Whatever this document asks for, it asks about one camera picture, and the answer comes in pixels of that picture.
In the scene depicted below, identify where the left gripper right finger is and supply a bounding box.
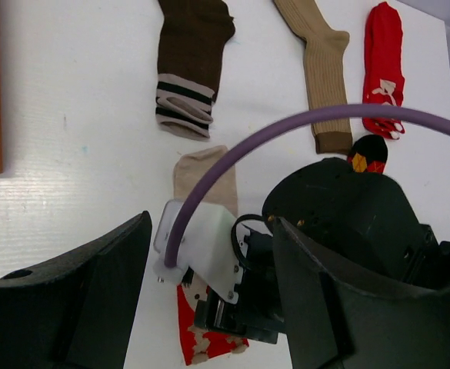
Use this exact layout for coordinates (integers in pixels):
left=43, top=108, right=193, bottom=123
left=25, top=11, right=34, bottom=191
left=273, top=218, right=450, bottom=368

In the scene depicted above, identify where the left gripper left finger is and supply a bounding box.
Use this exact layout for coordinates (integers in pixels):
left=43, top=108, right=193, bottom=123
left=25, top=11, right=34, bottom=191
left=0, top=212, right=152, bottom=368

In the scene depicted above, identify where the beige and red reindeer sock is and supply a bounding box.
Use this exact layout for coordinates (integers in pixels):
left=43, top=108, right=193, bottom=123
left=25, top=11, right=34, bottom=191
left=172, top=145, right=251, bottom=366

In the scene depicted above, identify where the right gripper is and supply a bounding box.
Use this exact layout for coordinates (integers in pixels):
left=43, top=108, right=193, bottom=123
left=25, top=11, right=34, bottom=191
left=194, top=158, right=450, bottom=344

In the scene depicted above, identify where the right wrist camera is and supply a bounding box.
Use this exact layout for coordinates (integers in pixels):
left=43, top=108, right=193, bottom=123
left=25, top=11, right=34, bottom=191
left=153, top=199, right=244, bottom=304

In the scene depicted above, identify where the tan sock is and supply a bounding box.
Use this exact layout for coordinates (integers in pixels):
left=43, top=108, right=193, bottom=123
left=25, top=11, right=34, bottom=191
left=274, top=0, right=352, bottom=155

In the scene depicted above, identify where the black orange argyle sock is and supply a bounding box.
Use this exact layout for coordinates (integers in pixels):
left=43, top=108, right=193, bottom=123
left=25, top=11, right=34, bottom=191
left=347, top=135, right=388, bottom=174

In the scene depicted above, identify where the dark brown sock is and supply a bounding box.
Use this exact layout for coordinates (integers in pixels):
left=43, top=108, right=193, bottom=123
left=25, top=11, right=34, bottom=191
left=155, top=1, right=235, bottom=140

